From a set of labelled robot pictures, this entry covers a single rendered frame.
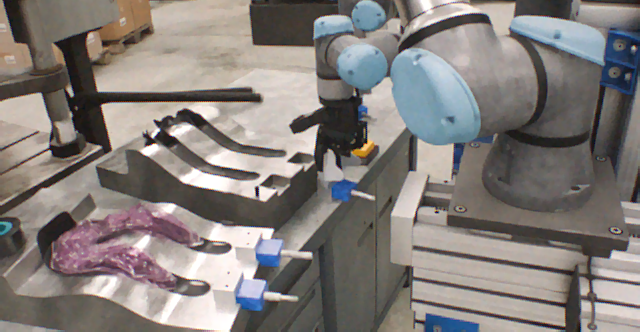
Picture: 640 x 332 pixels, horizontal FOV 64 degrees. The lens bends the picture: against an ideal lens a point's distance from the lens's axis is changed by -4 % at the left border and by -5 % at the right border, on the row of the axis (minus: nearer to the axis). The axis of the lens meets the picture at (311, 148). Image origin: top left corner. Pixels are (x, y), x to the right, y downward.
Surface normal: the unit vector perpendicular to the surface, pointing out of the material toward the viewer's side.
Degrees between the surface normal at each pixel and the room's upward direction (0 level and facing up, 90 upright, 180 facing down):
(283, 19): 90
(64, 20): 90
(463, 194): 0
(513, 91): 76
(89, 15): 90
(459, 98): 71
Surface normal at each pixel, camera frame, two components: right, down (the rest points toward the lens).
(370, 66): 0.33, 0.41
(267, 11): -0.29, 0.45
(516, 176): -0.70, 0.07
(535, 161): -0.47, 0.14
